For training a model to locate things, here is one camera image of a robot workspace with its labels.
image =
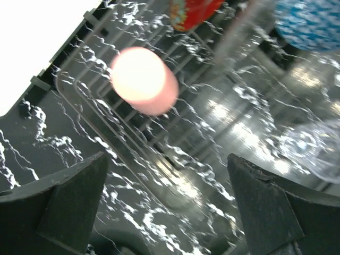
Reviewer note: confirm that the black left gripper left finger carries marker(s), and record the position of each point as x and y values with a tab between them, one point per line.
55	214

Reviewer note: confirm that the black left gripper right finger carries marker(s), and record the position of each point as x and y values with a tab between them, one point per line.
280	216

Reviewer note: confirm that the clear drinking glass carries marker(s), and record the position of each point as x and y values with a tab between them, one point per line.
314	146

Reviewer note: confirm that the pink plastic cup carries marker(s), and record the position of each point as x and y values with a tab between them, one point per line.
144	81

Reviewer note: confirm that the blue triangle pattern bowl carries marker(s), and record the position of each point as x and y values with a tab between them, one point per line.
309	25

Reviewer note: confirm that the red floral bowl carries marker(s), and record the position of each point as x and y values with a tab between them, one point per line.
187	14

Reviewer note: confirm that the clear glass plate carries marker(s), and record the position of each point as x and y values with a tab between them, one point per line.
238	32

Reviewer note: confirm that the metal wire dish rack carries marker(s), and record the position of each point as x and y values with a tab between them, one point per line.
246	107

